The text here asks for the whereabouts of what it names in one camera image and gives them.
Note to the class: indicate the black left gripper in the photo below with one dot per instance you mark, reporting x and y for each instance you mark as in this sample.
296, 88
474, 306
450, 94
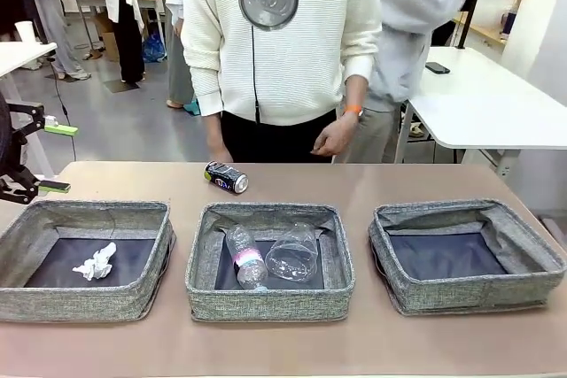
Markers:
3, 139

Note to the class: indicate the white tissue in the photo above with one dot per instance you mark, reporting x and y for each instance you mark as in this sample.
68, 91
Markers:
95, 263

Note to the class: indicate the clear bottle pink label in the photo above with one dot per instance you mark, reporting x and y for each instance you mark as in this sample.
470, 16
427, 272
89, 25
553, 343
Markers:
246, 258

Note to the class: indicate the clear plastic cup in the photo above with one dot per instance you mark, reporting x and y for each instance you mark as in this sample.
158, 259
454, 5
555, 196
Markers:
294, 258

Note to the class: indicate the person's left forearm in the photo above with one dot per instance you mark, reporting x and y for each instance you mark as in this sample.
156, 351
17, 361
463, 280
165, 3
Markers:
354, 90

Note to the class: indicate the person's right forearm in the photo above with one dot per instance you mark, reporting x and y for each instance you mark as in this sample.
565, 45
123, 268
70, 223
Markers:
212, 121

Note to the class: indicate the person's right hand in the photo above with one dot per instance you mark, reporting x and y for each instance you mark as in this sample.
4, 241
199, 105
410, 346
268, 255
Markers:
219, 145

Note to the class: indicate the person's left hand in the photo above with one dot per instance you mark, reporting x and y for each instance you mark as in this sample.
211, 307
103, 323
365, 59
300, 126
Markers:
334, 139

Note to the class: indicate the person in white sweater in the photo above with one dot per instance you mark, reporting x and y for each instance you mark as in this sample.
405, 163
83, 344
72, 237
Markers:
288, 64

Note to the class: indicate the small white table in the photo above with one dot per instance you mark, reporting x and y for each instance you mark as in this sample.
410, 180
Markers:
22, 57

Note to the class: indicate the cardboard box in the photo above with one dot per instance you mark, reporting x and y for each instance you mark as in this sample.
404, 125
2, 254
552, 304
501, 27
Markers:
108, 43

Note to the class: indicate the bystander in beige skirt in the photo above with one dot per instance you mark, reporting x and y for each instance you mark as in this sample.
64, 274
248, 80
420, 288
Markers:
177, 64

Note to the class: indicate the white paper cup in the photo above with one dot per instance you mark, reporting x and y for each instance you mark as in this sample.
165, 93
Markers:
25, 33

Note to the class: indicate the blue plastic bag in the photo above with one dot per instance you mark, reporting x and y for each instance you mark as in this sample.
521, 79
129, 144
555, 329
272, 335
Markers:
154, 50

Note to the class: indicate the bystander in black trousers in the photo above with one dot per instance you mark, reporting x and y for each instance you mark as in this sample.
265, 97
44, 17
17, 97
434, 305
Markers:
126, 41

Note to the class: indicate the person in grey hoodie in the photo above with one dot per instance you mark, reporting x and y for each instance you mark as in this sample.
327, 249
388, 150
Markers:
412, 19

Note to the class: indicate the bystander in grey trousers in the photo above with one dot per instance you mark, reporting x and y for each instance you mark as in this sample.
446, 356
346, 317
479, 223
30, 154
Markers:
48, 19

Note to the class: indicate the teal slipper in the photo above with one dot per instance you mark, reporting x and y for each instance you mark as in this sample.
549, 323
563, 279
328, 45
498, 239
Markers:
192, 109

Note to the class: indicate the grey fabric basket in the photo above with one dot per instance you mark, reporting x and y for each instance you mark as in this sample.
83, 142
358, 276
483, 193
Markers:
266, 303
84, 303
465, 294

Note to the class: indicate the orange wristband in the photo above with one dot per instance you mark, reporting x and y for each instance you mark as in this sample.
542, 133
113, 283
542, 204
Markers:
352, 109

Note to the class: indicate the black soda can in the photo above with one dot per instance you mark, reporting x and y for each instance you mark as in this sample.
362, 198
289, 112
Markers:
226, 176

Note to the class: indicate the black smartphone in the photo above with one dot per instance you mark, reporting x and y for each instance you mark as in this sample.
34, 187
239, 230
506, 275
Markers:
437, 68

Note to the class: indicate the black light stand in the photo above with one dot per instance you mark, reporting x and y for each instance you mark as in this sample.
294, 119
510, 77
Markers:
463, 39

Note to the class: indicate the white storage box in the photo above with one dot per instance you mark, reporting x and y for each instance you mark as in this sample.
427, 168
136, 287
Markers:
491, 10

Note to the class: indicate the large white table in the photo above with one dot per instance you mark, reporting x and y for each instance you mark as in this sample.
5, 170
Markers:
487, 103

